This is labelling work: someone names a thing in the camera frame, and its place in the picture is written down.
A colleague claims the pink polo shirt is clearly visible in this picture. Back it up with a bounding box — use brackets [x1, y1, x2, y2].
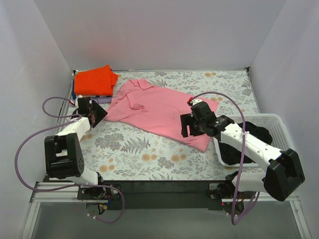
[105, 79, 210, 152]

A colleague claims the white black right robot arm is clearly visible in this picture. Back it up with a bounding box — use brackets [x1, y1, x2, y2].
[180, 99, 305, 201]

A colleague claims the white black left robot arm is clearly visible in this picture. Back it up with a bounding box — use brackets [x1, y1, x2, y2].
[44, 97, 107, 199]

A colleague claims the folded lavender shirt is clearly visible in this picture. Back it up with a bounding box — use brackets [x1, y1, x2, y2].
[96, 97, 113, 104]

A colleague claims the folded orange shirt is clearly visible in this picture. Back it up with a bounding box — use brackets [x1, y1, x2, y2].
[74, 65, 119, 96]

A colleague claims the floral patterned table mat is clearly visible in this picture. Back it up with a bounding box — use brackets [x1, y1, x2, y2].
[80, 70, 259, 180]

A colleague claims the black shirt in basket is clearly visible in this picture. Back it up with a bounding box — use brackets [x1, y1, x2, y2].
[218, 121, 273, 165]

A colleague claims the white plastic laundry basket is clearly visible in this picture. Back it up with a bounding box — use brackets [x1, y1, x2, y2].
[214, 114, 295, 167]

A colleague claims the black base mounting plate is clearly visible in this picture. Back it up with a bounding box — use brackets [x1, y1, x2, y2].
[77, 180, 256, 211]

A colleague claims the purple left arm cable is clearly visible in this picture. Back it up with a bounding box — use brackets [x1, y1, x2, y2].
[14, 97, 125, 224]

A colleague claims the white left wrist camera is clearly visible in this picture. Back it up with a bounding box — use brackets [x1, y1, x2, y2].
[69, 99, 78, 108]

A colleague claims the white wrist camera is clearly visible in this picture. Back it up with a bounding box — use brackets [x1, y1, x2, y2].
[187, 98, 202, 107]
[69, 99, 78, 108]

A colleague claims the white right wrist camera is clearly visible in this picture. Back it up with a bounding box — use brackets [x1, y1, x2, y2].
[187, 98, 202, 107]

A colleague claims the aluminium front frame rail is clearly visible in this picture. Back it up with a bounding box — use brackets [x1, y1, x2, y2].
[21, 182, 311, 239]

